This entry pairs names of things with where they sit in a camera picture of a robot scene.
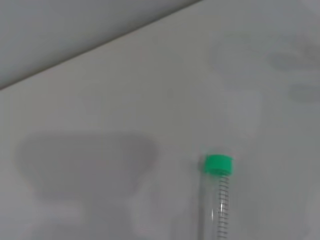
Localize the clear test tube green cap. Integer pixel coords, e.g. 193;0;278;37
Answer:
198;154;235;240

